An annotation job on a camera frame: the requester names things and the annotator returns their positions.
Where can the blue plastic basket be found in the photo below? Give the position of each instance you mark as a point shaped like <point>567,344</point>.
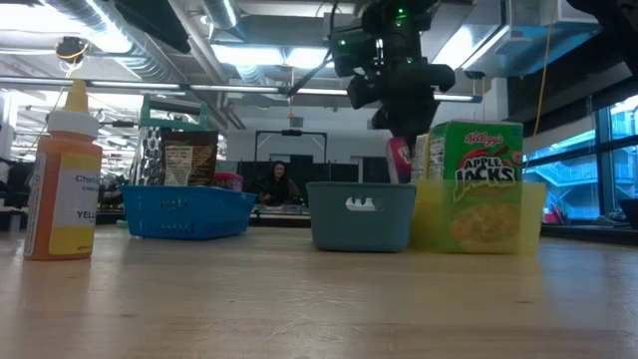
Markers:
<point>187,212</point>

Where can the low red object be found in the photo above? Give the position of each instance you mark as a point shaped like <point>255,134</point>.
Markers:
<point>554,217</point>

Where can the red Froot Loops box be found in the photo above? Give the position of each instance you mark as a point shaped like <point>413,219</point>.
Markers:
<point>399,164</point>

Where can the person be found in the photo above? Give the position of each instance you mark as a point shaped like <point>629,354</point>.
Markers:
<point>279,184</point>

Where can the brown paper packet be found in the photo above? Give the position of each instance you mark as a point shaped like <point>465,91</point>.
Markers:
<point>192,159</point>

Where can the yellow plastic basket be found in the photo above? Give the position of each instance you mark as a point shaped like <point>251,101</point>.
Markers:
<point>431,219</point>

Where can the red spice jar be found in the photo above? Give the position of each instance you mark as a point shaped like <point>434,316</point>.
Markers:
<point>229,180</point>

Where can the black frame stand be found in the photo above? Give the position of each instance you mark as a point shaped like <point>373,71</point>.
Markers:
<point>291,132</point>

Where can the green packaged sponge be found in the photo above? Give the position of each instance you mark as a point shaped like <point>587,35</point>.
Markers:
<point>478,164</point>

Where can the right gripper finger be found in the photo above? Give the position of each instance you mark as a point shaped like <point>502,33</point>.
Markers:
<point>418,119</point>
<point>386,117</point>

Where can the orange yellow-capped squeeze bottle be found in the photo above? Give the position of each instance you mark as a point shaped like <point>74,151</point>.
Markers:
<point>65,199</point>

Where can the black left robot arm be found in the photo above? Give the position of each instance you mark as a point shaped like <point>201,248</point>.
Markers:
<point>154,20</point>

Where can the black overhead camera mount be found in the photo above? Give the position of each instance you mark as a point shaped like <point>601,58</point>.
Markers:
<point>71,49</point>

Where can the rig light bar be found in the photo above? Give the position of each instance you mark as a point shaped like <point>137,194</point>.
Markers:
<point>149,86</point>

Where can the black cabinet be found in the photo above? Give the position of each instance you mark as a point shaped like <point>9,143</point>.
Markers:
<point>329,172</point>

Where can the teal-framed metal box grater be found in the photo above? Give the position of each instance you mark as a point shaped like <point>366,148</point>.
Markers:
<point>149,154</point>

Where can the grey-teal plastic basket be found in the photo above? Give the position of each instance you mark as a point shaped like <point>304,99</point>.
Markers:
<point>361,232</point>

